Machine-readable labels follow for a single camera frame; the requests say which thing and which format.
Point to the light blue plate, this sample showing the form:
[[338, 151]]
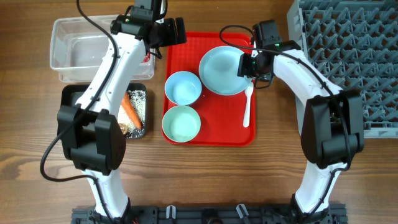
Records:
[[218, 71]]

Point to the red serving tray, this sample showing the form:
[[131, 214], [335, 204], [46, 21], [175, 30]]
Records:
[[222, 101]]

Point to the orange carrot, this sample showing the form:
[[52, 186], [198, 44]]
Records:
[[127, 106]]

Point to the white rice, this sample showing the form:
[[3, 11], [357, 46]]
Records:
[[138, 101]]

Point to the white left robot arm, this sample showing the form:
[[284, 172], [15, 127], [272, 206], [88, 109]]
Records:
[[89, 131]]

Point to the clear plastic bin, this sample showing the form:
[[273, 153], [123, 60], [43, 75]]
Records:
[[77, 49]]

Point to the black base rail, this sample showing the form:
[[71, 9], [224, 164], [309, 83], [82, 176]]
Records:
[[274, 213]]

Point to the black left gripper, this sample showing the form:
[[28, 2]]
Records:
[[172, 38]]

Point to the white plastic spoon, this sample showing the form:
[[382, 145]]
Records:
[[248, 92]]

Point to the red snack wrapper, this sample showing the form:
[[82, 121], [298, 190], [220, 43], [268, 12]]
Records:
[[147, 58]]

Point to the black tray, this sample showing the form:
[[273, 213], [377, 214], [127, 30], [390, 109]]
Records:
[[71, 93]]

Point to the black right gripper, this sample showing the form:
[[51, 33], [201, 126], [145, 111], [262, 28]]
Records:
[[244, 70]]

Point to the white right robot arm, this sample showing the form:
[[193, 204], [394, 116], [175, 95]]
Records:
[[329, 118]]

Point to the mint green bowl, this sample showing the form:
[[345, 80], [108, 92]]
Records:
[[181, 124]]

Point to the light blue bowl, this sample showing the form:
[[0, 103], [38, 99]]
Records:
[[183, 88]]

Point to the grey dishwasher rack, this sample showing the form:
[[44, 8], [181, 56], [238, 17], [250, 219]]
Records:
[[354, 44]]

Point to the brown mushroom piece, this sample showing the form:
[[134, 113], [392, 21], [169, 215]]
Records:
[[124, 128]]

